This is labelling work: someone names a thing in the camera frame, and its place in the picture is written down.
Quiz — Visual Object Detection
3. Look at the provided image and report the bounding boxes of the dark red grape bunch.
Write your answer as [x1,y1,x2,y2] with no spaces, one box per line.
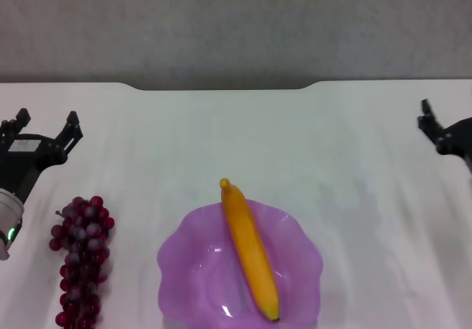
[49,195,116,328]

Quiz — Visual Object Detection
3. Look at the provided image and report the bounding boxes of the purple wavy plastic plate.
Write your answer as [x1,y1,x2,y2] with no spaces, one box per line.
[156,198,325,329]

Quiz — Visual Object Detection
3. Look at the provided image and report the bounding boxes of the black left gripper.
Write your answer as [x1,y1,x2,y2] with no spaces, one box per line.
[0,108,84,204]

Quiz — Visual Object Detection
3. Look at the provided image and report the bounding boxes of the yellow banana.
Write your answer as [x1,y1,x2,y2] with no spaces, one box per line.
[219,178,281,322]

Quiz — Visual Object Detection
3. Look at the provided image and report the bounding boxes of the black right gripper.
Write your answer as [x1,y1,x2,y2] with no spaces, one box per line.
[417,99,472,161]

